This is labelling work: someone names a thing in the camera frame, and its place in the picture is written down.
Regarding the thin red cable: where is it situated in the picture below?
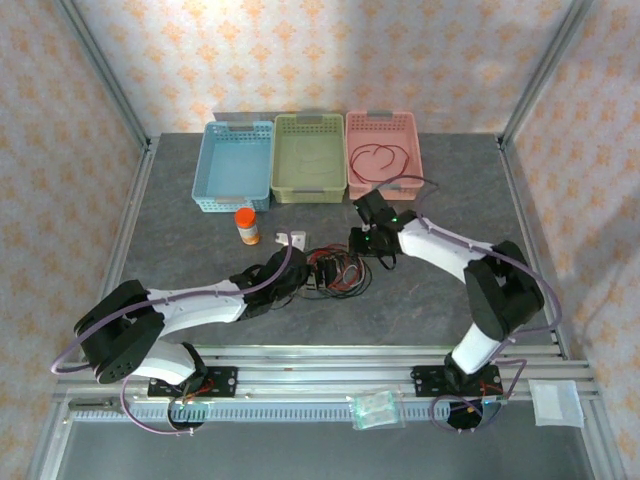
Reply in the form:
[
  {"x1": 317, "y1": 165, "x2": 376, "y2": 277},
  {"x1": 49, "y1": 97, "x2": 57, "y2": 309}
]
[
  {"x1": 308, "y1": 243, "x2": 357, "y2": 267},
  {"x1": 349, "y1": 142, "x2": 412, "y2": 185}
]

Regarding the wire bundle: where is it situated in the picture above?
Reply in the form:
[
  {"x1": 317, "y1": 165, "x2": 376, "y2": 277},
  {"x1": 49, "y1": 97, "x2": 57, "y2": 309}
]
[{"x1": 307, "y1": 244, "x2": 370, "y2": 297}]

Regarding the orange pill bottle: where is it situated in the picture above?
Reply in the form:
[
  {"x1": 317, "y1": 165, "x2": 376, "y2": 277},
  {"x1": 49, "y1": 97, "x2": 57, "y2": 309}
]
[{"x1": 234, "y1": 207, "x2": 262, "y2": 247}]

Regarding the pink plastic basket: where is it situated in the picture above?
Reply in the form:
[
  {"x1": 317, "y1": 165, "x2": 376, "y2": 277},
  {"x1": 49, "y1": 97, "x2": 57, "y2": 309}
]
[{"x1": 344, "y1": 110, "x2": 425, "y2": 202}]

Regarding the green plastic basket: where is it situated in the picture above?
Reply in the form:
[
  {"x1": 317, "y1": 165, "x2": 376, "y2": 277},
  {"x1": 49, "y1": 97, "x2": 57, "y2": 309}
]
[{"x1": 269, "y1": 113, "x2": 349, "y2": 205}]

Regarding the blue plastic basket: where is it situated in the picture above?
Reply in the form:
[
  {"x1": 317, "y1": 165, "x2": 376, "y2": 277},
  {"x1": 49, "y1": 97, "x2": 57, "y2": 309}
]
[{"x1": 192, "y1": 120, "x2": 275, "y2": 214}]

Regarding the clear plastic parts bag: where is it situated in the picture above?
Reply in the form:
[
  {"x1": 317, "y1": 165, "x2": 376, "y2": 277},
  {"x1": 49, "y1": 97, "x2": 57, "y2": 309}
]
[{"x1": 348, "y1": 389, "x2": 407, "y2": 432}]

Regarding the white flat packet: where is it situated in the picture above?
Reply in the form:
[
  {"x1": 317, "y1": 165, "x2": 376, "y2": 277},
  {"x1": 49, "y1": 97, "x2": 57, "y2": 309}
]
[{"x1": 528, "y1": 379, "x2": 585, "y2": 429}]

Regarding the long aluminium frame rail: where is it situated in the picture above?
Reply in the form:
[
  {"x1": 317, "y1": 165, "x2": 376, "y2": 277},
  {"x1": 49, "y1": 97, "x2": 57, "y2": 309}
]
[{"x1": 54, "y1": 342, "x2": 599, "y2": 402}]

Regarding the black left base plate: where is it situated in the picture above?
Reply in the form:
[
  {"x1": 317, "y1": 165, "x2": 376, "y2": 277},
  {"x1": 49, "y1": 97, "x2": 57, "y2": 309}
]
[{"x1": 148, "y1": 366, "x2": 239, "y2": 400}]

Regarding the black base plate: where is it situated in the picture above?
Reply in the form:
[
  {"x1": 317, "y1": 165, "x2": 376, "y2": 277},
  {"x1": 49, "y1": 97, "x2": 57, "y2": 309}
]
[
  {"x1": 412, "y1": 364, "x2": 505, "y2": 401},
  {"x1": 148, "y1": 366, "x2": 239, "y2": 400}
]

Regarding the grey slotted cable duct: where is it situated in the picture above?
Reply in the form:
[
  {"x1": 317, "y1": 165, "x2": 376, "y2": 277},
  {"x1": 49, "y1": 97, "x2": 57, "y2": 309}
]
[{"x1": 67, "y1": 399, "x2": 507, "y2": 424}]

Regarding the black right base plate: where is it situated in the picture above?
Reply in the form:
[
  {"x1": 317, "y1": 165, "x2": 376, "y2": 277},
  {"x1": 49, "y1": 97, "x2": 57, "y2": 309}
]
[{"x1": 412, "y1": 364, "x2": 505, "y2": 401}]

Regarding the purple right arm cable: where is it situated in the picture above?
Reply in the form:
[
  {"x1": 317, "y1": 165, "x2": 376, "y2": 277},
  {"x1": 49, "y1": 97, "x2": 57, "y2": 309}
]
[{"x1": 373, "y1": 175, "x2": 565, "y2": 434}]

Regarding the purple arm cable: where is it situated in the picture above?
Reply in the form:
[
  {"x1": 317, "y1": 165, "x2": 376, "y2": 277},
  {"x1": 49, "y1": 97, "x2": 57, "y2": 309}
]
[
  {"x1": 50, "y1": 244, "x2": 297, "y2": 437},
  {"x1": 373, "y1": 175, "x2": 565, "y2": 434}
]

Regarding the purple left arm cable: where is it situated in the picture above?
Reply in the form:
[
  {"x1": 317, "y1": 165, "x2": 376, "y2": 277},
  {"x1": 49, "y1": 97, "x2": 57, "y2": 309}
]
[{"x1": 50, "y1": 244, "x2": 297, "y2": 437}]

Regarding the aluminium frame post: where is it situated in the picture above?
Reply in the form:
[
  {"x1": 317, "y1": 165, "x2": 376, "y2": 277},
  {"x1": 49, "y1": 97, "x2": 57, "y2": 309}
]
[
  {"x1": 52, "y1": 0, "x2": 154, "y2": 151},
  {"x1": 499, "y1": 0, "x2": 596, "y2": 149}
]

